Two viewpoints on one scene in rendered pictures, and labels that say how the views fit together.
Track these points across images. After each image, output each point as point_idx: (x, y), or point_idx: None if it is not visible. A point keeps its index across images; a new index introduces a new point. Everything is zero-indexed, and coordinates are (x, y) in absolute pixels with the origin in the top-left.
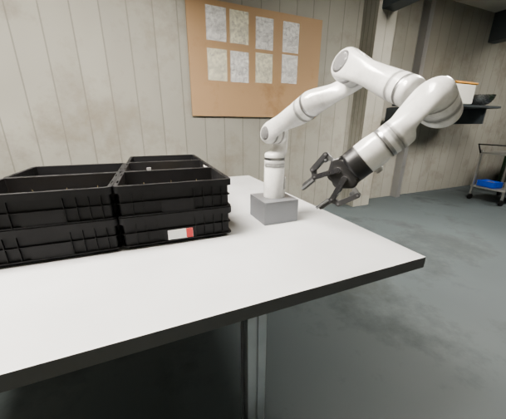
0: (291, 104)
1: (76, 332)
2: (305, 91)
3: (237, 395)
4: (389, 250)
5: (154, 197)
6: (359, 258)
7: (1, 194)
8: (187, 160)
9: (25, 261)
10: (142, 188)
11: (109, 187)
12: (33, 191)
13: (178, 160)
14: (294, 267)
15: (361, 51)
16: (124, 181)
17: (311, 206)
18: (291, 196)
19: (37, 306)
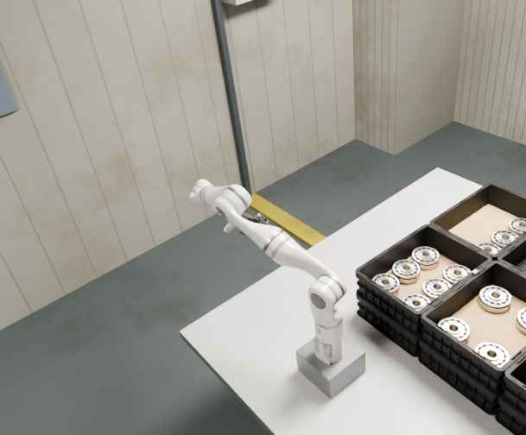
0: (295, 242)
1: (369, 222)
2: (277, 228)
3: None
4: (206, 331)
5: (407, 248)
6: (235, 312)
7: (474, 193)
8: (515, 355)
9: None
10: (411, 235)
11: (429, 222)
12: (463, 201)
13: (525, 345)
14: (283, 288)
15: (227, 188)
16: (473, 257)
17: (286, 433)
18: (307, 358)
19: (406, 223)
